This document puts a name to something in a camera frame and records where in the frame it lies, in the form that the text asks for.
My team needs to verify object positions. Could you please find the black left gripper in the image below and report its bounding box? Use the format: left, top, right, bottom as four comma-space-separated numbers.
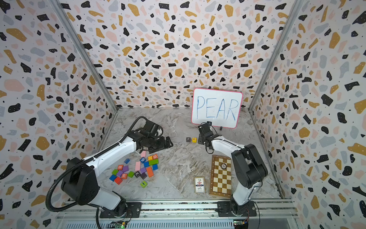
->
148, 135, 175, 153

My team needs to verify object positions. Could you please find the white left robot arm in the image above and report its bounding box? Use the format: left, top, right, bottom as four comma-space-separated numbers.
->
45, 116, 173, 217

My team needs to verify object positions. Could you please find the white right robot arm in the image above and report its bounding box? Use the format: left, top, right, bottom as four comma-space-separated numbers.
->
198, 121, 268, 216

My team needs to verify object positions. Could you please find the dark K letter block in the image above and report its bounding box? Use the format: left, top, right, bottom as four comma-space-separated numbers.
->
134, 171, 141, 178

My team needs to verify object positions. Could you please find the green I letter block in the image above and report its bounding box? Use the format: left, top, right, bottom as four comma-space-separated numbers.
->
141, 181, 148, 188

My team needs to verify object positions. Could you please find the long green block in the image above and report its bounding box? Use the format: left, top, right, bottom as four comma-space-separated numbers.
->
149, 159, 159, 166

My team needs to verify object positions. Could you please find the long pink block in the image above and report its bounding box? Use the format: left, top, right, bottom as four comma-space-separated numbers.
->
135, 161, 141, 172

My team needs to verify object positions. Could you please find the pink framed whiteboard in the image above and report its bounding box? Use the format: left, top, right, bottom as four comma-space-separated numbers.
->
191, 88, 243, 129

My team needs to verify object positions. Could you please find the long orange block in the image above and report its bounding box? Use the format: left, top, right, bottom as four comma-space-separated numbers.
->
146, 167, 154, 177

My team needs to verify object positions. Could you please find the small green cube block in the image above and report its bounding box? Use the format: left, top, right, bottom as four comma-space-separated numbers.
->
128, 171, 134, 178

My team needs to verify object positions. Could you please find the wooden chessboard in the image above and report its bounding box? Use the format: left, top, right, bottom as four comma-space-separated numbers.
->
209, 155, 232, 198

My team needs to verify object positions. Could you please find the playing card box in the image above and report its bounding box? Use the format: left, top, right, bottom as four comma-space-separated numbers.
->
194, 177, 205, 194

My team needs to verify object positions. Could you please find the red cube block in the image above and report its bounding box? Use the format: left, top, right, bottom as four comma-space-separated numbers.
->
114, 177, 122, 185

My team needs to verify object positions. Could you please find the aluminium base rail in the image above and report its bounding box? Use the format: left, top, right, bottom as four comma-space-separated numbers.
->
55, 198, 298, 229

